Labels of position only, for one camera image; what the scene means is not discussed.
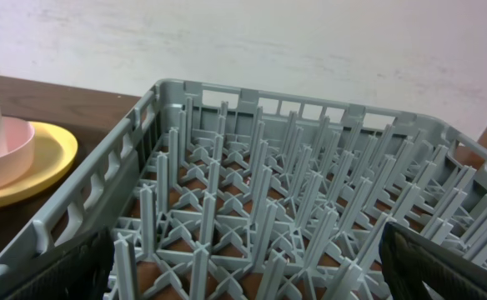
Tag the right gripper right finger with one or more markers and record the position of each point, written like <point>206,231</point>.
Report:
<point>416,268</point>

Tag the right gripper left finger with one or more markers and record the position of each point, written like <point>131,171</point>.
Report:
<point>76,269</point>

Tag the grey plastic dishwasher rack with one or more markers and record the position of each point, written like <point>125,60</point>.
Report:
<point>216,192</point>

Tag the dark brown serving tray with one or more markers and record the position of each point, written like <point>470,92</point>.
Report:
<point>14,217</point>

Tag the yellow plate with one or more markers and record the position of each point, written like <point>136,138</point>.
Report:
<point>55,150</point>

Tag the pink bowl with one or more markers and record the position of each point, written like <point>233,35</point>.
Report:
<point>20,138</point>

